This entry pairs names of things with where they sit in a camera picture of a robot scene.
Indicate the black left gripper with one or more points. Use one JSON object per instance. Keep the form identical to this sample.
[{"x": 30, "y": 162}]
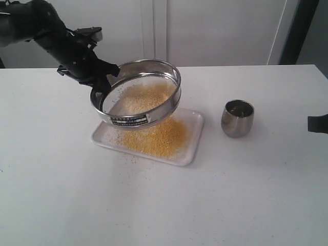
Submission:
[{"x": 78, "y": 60}]

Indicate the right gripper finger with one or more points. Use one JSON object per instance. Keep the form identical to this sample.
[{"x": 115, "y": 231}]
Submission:
[{"x": 318, "y": 124}]

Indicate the round steel mesh sieve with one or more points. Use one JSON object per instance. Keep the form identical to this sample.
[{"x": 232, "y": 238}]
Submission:
[{"x": 134, "y": 73}]

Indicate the stainless steel cup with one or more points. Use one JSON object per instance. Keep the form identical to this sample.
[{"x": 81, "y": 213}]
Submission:
[{"x": 237, "y": 118}]

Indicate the yellow grain mixture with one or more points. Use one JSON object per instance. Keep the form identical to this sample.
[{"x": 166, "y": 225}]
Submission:
[{"x": 167, "y": 136}]

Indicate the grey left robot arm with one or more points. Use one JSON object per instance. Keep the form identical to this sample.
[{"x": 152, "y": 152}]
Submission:
[{"x": 22, "y": 22}]

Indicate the white rectangular plastic tray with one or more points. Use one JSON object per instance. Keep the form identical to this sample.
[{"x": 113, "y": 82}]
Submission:
[{"x": 105, "y": 136}]

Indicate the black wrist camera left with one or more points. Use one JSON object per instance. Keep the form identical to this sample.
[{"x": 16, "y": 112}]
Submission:
[{"x": 90, "y": 35}]

